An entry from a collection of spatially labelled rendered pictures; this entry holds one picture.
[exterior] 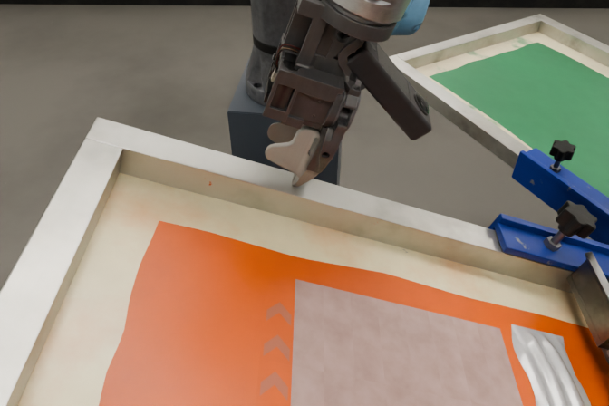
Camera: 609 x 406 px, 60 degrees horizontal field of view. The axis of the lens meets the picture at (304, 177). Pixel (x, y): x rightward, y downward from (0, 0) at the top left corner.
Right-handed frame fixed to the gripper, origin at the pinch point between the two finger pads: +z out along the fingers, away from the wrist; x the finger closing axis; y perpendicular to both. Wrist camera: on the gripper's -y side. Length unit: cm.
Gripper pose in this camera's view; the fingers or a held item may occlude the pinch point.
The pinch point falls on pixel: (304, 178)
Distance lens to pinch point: 58.5
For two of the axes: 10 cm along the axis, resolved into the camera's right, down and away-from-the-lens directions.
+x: -0.2, 6.5, -7.6
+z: -3.3, 7.1, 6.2
